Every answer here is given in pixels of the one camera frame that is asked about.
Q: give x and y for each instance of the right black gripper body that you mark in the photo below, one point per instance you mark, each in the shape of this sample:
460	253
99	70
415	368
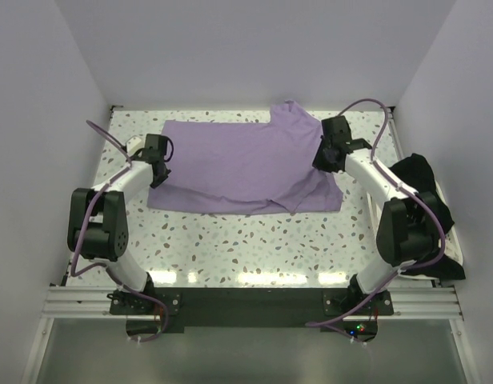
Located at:
321	158

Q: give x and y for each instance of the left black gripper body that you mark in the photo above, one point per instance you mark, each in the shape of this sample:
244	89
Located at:
161	179

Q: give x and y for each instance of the purple t shirt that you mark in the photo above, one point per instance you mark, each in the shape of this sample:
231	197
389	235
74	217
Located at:
247	168

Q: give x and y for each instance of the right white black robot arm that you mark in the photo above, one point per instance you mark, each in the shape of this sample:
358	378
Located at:
362	165

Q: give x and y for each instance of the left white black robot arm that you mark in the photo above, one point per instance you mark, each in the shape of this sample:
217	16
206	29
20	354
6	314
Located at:
98	234

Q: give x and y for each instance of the black t shirt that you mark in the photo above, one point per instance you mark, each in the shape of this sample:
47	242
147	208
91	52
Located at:
428	208

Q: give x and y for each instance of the white laundry basket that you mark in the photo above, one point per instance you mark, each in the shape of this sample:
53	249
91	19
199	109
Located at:
450	248

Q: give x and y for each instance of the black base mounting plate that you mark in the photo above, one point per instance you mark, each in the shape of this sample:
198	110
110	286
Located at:
226	308

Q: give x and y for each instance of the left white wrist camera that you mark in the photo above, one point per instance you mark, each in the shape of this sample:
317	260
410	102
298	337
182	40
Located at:
133	144

